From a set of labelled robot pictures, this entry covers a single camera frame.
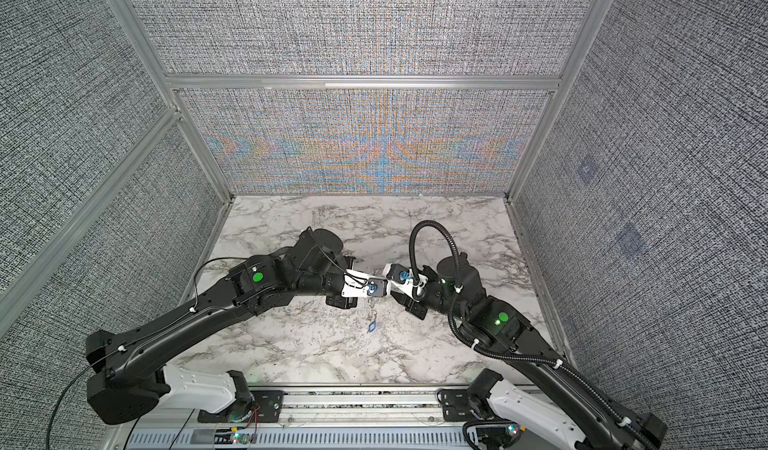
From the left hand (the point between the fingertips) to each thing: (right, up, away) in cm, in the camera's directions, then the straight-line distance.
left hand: (371, 273), depth 66 cm
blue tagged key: (0, -16, +12) cm, 20 cm away
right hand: (+5, -1, +2) cm, 5 cm away
